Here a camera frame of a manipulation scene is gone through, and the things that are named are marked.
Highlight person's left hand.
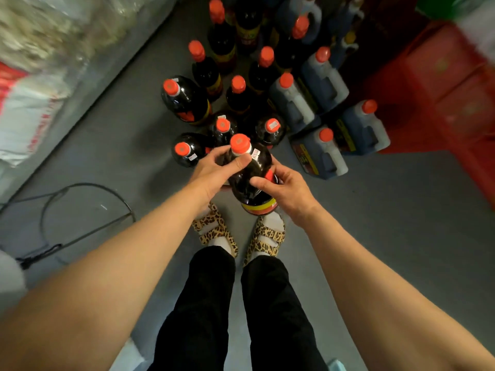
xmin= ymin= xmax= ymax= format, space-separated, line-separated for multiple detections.
xmin=189 ymin=145 xmax=253 ymax=208

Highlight person's right hand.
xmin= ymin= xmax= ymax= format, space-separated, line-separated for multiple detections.
xmin=249 ymin=155 xmax=322 ymax=229

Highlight dark sauce bottle red cap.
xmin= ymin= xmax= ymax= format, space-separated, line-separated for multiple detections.
xmin=224 ymin=133 xmax=280 ymax=216

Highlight person's right forearm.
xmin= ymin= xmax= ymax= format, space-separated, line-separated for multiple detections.
xmin=298 ymin=205 xmax=495 ymax=371

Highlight person's left forearm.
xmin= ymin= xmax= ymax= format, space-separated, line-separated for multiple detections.
xmin=0 ymin=181 xmax=217 ymax=371

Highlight white sock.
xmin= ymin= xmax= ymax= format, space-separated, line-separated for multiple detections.
xmin=199 ymin=216 xmax=234 ymax=255
xmin=252 ymin=212 xmax=285 ymax=263

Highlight leopard print sandal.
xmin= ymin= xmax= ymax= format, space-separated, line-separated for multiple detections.
xmin=192 ymin=202 xmax=239 ymax=258
xmin=243 ymin=212 xmax=286 ymax=268

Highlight cluster of dark sauce bottles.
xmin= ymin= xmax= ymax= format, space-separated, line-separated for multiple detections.
xmin=161 ymin=0 xmax=311 ymax=169

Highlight black trousers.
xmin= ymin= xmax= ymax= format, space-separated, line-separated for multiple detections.
xmin=148 ymin=246 xmax=329 ymax=371

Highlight grey metal shelf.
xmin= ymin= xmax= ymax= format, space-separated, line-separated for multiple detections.
xmin=0 ymin=0 xmax=183 ymax=203

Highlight stack of red plastic crates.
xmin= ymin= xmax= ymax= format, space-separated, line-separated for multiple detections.
xmin=348 ymin=17 xmax=495 ymax=211

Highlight white printed sack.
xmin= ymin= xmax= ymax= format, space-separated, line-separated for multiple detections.
xmin=0 ymin=61 xmax=76 ymax=167

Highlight clear bag of dried goods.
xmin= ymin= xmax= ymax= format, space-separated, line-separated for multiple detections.
xmin=0 ymin=0 xmax=132 ymax=75

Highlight white plastic object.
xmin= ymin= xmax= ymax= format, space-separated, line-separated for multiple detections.
xmin=0 ymin=249 xmax=28 ymax=307

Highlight green box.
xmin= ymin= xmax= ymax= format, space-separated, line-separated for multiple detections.
xmin=415 ymin=0 xmax=495 ymax=20

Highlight group of handled sauce jugs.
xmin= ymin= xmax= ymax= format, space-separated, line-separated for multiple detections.
xmin=268 ymin=0 xmax=391 ymax=181

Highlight black cable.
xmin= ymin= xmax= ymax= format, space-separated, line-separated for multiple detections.
xmin=0 ymin=183 xmax=137 ymax=271

